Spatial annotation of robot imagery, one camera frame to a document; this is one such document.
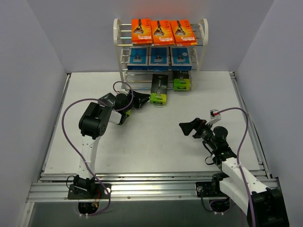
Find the black green Gillette Labs carton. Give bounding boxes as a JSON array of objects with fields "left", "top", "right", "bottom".
[{"left": 150, "top": 74, "right": 168, "bottom": 105}]

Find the Harry's blade cartridge pack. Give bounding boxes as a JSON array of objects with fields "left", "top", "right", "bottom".
[{"left": 148, "top": 47, "right": 169, "bottom": 71}]

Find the grey Harry's box blue razor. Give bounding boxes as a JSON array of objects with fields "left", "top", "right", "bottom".
[{"left": 170, "top": 47, "right": 192, "bottom": 71}]

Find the small orange Gillette razor box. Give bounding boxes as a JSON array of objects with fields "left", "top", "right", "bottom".
[{"left": 131, "top": 18, "right": 153, "bottom": 44}]

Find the orange Gillette Fusion5 razor box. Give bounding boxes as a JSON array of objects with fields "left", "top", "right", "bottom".
[{"left": 170, "top": 19, "right": 197, "bottom": 46}]

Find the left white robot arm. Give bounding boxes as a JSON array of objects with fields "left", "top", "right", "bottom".
[{"left": 73, "top": 91, "right": 151, "bottom": 198}]

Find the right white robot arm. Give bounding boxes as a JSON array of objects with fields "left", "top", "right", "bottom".
[{"left": 179, "top": 118, "right": 290, "bottom": 227}]

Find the white chrome-bar shelf rack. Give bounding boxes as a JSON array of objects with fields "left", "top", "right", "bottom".
[{"left": 113, "top": 18, "right": 209, "bottom": 90}]

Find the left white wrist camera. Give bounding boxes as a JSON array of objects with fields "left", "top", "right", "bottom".
[{"left": 117, "top": 89, "right": 129, "bottom": 96}]

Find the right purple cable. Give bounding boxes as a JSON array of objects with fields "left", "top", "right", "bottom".
[{"left": 209, "top": 107, "right": 258, "bottom": 227}]

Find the aluminium rail base frame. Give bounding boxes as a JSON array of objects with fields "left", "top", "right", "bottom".
[{"left": 27, "top": 71, "right": 280, "bottom": 203}]

